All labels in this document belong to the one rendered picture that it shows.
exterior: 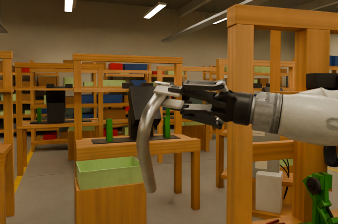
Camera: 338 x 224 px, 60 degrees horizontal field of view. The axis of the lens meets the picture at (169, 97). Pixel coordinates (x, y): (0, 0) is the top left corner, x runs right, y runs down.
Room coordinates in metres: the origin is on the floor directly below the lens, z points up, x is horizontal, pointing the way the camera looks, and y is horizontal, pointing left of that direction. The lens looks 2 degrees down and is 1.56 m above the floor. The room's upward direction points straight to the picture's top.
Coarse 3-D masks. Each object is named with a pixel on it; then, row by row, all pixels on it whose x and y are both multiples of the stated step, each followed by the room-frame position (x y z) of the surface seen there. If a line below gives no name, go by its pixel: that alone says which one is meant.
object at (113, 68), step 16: (112, 64) 7.66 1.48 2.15; (128, 64) 7.80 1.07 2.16; (144, 64) 7.97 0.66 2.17; (32, 80) 6.98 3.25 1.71; (48, 80) 7.17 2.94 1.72; (64, 80) 7.26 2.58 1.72; (112, 80) 7.65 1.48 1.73; (144, 80) 7.97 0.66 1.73; (32, 96) 6.97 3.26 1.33; (96, 96) 7.48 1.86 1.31; (112, 96) 7.66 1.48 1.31; (32, 112) 6.97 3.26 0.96; (96, 112) 7.48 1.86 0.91; (112, 112) 7.70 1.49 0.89; (32, 144) 6.93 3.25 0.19
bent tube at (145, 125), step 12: (156, 84) 0.74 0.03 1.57; (168, 84) 0.73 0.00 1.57; (156, 96) 0.71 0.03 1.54; (168, 96) 0.75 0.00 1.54; (144, 108) 0.68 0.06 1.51; (156, 108) 0.69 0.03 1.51; (144, 120) 0.66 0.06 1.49; (144, 132) 0.65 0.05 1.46; (144, 144) 0.66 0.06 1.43; (144, 156) 0.67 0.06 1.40; (144, 168) 0.70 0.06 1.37; (144, 180) 0.73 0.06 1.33
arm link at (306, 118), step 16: (288, 96) 0.62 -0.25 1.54; (304, 96) 0.61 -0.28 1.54; (320, 96) 0.61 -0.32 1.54; (288, 112) 0.60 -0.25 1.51; (304, 112) 0.59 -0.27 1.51; (320, 112) 0.58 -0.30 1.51; (336, 112) 0.57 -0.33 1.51; (288, 128) 0.60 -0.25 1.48; (304, 128) 0.59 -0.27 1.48; (320, 128) 0.58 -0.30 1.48; (336, 128) 0.57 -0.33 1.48; (320, 144) 0.60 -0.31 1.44; (336, 144) 0.59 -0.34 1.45
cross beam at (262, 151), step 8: (256, 144) 1.47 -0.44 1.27; (264, 144) 1.48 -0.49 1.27; (272, 144) 1.49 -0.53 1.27; (280, 144) 1.51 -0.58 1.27; (288, 144) 1.52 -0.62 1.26; (256, 152) 1.47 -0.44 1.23; (264, 152) 1.48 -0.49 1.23; (272, 152) 1.49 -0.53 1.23; (280, 152) 1.51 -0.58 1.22; (288, 152) 1.52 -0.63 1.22; (336, 152) 1.61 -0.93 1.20; (256, 160) 1.47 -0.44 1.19; (264, 160) 1.48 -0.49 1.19
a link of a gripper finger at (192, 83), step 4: (188, 80) 0.69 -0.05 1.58; (192, 80) 0.69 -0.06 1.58; (196, 80) 0.69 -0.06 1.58; (200, 80) 0.68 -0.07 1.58; (204, 80) 0.68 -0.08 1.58; (208, 80) 0.68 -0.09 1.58; (220, 80) 0.66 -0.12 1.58; (224, 80) 0.66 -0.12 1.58; (184, 84) 0.68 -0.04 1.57; (188, 84) 0.68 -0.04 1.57; (192, 84) 0.67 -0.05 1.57; (196, 84) 0.67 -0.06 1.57; (200, 84) 0.67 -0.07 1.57; (204, 84) 0.67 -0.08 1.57; (208, 84) 0.66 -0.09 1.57; (212, 84) 0.66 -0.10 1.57; (216, 84) 0.65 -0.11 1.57; (220, 84) 0.64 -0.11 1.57; (224, 84) 0.65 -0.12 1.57; (184, 88) 0.68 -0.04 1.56; (188, 88) 0.68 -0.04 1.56; (192, 88) 0.68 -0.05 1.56; (196, 88) 0.67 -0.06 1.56; (200, 88) 0.67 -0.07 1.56; (204, 88) 0.66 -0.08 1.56; (208, 88) 0.66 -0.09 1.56; (212, 88) 0.66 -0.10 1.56; (216, 88) 0.65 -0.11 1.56; (220, 88) 0.65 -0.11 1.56
